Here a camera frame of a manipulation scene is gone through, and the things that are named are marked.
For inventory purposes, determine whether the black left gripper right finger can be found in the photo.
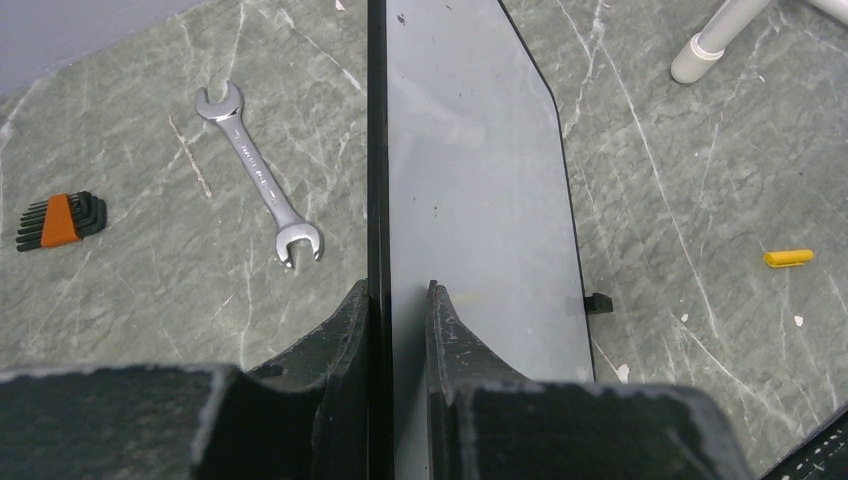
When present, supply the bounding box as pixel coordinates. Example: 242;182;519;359
425;283;751;479

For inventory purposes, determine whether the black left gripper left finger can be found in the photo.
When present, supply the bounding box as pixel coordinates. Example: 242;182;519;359
1;281;368;479

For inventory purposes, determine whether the white whiteboard black frame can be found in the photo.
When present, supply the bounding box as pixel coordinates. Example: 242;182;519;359
367;1;614;479

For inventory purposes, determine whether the yellow marker cap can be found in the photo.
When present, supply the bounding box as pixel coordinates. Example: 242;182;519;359
763;249;815;268

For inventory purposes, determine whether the orange hex key set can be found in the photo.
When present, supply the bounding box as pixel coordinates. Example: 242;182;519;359
15;191;108;252

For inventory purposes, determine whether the silver open-end wrench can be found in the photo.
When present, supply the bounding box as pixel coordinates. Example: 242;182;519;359
194;80;324;270

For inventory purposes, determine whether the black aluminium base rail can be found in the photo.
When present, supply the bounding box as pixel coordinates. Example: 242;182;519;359
762;404;848;480

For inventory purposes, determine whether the white PVC pipe frame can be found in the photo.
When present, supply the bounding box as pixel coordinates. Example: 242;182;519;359
670;0;847;84

